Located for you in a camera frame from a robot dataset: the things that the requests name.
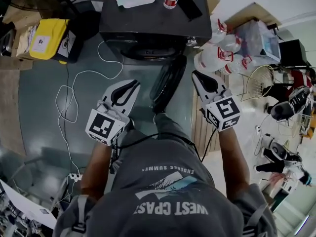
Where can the person's grey t-shirt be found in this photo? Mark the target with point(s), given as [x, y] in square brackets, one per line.
[168, 194]

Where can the brown floor mat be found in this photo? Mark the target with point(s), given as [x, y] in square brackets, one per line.
[10, 102]

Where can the person's grey trousers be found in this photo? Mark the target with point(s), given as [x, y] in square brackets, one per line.
[170, 132]

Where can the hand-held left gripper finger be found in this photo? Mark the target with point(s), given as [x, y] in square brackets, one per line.
[106, 94]
[134, 95]

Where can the black table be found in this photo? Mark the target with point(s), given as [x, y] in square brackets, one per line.
[293, 53]

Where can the tan cardboard sheet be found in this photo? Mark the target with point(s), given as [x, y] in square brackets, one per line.
[251, 11]

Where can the black remote control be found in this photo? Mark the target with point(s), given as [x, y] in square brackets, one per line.
[190, 7]

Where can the white table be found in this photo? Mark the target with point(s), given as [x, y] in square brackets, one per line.
[27, 206]

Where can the black bin with yellow lid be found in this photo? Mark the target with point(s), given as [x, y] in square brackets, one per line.
[47, 38]

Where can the clear plastic bag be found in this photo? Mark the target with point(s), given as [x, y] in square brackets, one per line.
[256, 41]

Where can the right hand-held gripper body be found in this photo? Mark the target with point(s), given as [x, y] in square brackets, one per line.
[227, 110]

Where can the person's right forearm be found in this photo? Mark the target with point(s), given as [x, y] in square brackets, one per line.
[232, 162]

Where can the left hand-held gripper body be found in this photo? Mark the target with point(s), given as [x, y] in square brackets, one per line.
[101, 127]

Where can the person's left forearm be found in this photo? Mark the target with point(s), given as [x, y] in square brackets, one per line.
[98, 167]

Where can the black washing machine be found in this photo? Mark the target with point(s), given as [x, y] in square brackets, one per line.
[153, 23]

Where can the black washing machine door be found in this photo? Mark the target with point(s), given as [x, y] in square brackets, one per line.
[168, 83]

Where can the white power strip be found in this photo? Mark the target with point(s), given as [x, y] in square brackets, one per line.
[74, 177]
[258, 129]

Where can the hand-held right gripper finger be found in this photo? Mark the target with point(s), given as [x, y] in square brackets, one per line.
[198, 89]
[220, 85]

